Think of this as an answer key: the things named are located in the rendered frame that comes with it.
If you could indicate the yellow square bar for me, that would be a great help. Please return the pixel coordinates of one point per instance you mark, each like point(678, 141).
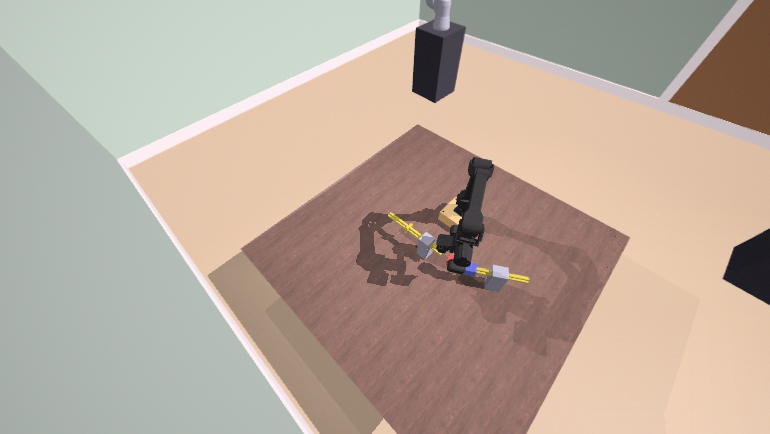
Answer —
point(426, 241)

